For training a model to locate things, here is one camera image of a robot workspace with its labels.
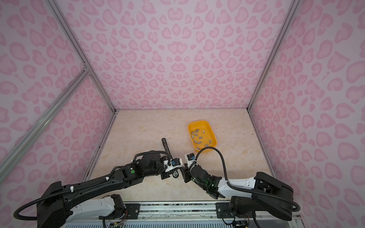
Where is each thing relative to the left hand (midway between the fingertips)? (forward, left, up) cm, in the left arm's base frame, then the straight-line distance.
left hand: (179, 161), depth 74 cm
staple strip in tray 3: (+25, -14, -17) cm, 33 cm away
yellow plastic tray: (+27, -15, -16) cm, 35 cm away
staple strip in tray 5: (+19, -18, -16) cm, 30 cm away
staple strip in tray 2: (+30, -16, -16) cm, 38 cm away
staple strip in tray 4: (+22, -20, -16) cm, 34 cm away
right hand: (0, -1, -8) cm, 8 cm away
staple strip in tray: (+31, -12, -16) cm, 37 cm away
